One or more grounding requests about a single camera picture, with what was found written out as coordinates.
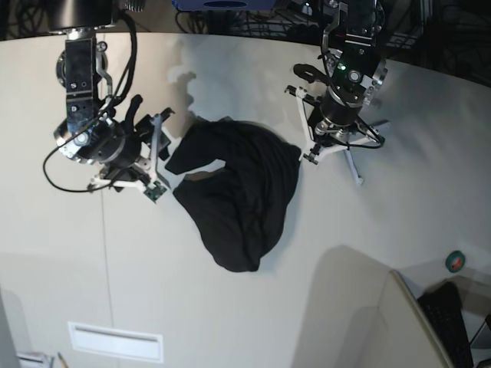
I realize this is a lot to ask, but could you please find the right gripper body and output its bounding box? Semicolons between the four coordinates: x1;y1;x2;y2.
54;115;152;184

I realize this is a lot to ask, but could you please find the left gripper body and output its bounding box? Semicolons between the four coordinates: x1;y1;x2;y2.
308;87;361;144

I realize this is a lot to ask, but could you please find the black t-shirt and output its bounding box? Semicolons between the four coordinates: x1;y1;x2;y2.
166;119;301;273

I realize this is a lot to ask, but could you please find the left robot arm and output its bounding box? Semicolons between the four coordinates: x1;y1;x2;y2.
287;1;387;150

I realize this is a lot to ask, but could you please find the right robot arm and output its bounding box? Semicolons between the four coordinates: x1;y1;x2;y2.
47;1;174;196

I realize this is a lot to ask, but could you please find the green tape roll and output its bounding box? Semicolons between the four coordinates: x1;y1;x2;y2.
445;250;466;273

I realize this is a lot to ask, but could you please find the black keyboard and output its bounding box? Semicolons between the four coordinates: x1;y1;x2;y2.
417;281;473;367

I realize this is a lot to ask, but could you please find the pencil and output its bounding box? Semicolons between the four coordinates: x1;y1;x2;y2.
57;353;68;368

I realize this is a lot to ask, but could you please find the white plastic camera mount bracket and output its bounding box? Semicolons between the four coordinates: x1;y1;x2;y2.
344;120;390;186

